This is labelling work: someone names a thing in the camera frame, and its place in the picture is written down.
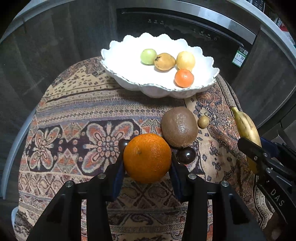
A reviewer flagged green apple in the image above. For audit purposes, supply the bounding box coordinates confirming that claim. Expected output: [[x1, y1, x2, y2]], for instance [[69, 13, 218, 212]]
[[140, 49, 157, 65]]

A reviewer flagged yellow banana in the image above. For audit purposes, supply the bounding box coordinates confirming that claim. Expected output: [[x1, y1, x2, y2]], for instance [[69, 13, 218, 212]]
[[230, 106, 263, 175]]

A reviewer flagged patterned paisley tablecloth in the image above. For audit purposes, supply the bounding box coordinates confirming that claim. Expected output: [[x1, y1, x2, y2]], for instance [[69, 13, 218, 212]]
[[14, 56, 276, 241]]

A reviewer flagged small tan longan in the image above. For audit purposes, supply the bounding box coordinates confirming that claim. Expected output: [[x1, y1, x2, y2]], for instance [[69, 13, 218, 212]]
[[198, 115, 210, 128]]

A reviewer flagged white scalloped fruit bowl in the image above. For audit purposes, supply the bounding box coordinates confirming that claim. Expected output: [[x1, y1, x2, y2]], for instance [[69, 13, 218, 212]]
[[100, 33, 220, 99]]

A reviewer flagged brown kiwi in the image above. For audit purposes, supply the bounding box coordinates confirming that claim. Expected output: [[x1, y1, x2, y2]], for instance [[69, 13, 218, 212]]
[[161, 106, 198, 148]]

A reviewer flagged black built-in dishwasher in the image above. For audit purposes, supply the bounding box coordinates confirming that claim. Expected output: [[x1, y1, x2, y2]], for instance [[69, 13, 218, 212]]
[[114, 1, 259, 83]]

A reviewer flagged large orange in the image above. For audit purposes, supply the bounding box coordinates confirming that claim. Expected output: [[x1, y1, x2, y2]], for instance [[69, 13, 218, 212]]
[[123, 133, 171, 184]]

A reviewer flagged yellow round lemon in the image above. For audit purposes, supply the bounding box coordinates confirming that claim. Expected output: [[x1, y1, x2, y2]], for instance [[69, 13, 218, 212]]
[[176, 51, 196, 71]]

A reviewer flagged yellow brown mango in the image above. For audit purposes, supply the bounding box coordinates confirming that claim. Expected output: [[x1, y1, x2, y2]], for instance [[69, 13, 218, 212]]
[[154, 53, 176, 71]]

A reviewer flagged orange tangerine in bowl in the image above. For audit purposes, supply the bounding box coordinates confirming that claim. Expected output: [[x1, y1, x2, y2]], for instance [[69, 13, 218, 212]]
[[174, 69, 194, 88]]

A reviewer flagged green energy label sticker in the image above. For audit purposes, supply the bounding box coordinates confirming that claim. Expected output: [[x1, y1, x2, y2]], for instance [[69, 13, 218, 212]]
[[232, 46, 248, 68]]

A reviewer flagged dark plum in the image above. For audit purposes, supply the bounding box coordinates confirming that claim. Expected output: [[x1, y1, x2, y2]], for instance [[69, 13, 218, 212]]
[[176, 147, 196, 165], [118, 138, 130, 152]]

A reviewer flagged right hand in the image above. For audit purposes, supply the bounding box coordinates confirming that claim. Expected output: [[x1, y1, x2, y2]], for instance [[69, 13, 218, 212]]
[[263, 212, 289, 241]]

